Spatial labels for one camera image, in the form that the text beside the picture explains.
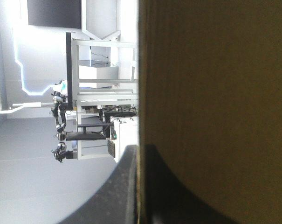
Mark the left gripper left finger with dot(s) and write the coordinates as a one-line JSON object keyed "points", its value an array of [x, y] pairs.
{"points": [[117, 196]]}

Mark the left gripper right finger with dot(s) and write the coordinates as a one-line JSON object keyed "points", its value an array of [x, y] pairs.
{"points": [[161, 200]]}

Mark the brown cardboard box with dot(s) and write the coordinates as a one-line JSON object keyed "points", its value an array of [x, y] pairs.
{"points": [[213, 88]]}

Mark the white metal rack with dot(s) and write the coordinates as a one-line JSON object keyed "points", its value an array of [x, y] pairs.
{"points": [[98, 81]]}

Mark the dark wall display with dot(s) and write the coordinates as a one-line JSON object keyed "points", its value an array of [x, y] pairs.
{"points": [[54, 12]]}

